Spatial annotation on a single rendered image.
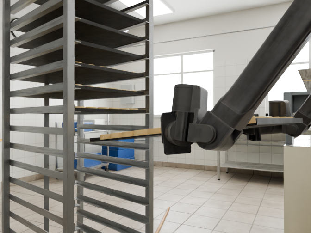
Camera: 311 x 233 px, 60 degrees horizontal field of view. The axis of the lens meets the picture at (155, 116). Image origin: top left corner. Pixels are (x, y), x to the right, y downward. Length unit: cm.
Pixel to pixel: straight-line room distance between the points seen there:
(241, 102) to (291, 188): 149
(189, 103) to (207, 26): 510
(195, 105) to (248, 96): 11
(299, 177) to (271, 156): 325
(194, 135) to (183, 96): 9
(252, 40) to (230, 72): 67
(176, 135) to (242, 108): 14
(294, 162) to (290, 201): 25
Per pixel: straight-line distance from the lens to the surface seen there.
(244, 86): 51
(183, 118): 54
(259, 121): 63
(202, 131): 49
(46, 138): 172
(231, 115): 49
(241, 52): 532
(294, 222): 201
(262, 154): 518
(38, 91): 133
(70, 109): 105
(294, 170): 193
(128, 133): 88
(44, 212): 133
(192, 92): 55
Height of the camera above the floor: 101
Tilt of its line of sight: level
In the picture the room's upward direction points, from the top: straight up
